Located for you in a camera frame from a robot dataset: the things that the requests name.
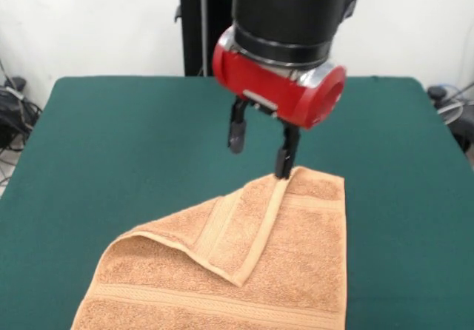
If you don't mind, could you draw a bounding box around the black round floor foot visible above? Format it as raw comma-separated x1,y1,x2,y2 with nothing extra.
427,84,450,101

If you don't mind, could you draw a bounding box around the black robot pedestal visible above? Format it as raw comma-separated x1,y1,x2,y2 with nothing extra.
174,0,236,78

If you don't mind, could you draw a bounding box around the tan terry towel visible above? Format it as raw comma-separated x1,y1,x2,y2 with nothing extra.
70,165,350,330

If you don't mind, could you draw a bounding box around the dark green table cloth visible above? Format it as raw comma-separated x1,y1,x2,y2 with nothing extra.
0,75,474,330

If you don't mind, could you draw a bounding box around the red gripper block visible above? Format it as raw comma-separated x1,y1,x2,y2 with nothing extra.
212,26,348,181

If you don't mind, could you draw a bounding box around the black cable bundle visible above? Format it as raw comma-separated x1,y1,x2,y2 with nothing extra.
0,76,44,153

